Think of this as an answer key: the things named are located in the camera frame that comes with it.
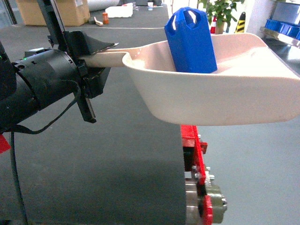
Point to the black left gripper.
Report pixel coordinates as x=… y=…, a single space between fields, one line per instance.
x=78 y=43

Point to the blue plastic part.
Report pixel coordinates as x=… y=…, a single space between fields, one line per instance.
x=190 y=42

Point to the beige plastic dustpan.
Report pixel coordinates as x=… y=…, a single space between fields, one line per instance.
x=252 y=84

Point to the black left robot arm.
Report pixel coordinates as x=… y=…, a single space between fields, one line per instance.
x=32 y=84

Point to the steel shelf rack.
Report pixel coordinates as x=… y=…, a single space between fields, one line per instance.
x=287 y=11

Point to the wooden hand brush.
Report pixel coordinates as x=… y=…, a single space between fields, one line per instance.
x=97 y=22

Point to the orange can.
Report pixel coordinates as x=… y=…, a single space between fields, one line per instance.
x=105 y=18

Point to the white foam block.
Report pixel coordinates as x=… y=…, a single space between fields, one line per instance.
x=124 y=11

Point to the paper cup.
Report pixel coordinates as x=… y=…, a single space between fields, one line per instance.
x=150 y=6

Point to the red white traffic cone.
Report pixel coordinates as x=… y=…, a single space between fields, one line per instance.
x=213 y=25

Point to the green potted plant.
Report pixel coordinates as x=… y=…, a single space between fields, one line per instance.
x=222 y=11

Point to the yellow black traffic cone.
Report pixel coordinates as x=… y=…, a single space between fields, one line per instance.
x=240 y=28

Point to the blue storage bin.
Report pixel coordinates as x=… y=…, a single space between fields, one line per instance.
x=277 y=26

